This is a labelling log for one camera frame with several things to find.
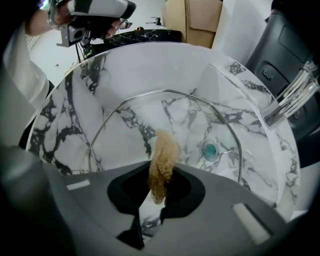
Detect black marble counter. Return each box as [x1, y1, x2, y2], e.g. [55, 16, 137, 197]
[91, 28, 186, 52]

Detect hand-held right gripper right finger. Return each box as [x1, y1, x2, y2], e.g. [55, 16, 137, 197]
[159, 167, 206, 225]

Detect grey gripper camera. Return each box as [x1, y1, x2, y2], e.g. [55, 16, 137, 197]
[66, 24, 90, 44]

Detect black cable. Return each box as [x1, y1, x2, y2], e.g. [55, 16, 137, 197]
[74, 37, 96, 63]

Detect small chrome tap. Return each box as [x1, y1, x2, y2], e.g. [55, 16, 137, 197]
[145, 16, 165, 27]

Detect person's left forearm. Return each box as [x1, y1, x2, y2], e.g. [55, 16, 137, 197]
[1, 21, 51, 118]

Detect white marble sink basin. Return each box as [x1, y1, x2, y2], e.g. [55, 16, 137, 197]
[25, 41, 301, 224]

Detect person's left hand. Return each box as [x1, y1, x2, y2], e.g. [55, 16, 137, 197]
[53, 3, 123, 40]

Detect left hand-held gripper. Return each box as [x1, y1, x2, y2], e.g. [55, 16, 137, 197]
[46, 0, 137, 48]

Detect chrome sink faucet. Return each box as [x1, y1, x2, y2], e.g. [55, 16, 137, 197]
[261, 59, 320, 130]

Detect beige loofah scrubber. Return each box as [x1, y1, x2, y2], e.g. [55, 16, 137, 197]
[146, 128, 181, 205]

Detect dark grey appliance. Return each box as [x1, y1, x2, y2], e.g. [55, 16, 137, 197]
[244, 0, 320, 169]

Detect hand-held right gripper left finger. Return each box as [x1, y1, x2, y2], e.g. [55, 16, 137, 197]
[107, 166, 152, 250]

